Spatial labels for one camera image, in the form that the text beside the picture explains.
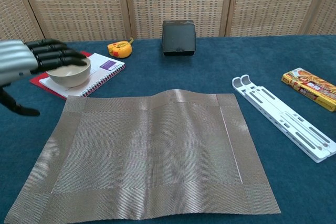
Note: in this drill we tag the gray woven placemat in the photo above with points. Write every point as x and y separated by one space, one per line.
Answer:
144 155

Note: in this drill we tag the white folding stand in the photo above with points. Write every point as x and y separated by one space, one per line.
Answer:
274 108

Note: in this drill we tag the red folder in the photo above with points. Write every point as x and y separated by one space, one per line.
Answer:
35 81

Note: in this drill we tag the white spiral notebook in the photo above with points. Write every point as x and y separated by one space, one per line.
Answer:
105 74

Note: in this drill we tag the yellow tape measure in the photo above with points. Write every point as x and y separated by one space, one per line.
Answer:
120 49

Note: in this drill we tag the white bowl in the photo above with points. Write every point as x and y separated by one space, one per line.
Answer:
71 78

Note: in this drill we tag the black box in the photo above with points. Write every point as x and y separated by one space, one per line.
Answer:
178 37

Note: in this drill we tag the yellow food box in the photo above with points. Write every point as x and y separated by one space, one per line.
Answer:
309 85

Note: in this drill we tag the teal tablecloth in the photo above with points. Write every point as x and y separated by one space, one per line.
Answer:
168 77

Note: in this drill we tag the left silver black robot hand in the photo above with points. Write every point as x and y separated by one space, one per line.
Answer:
15 61

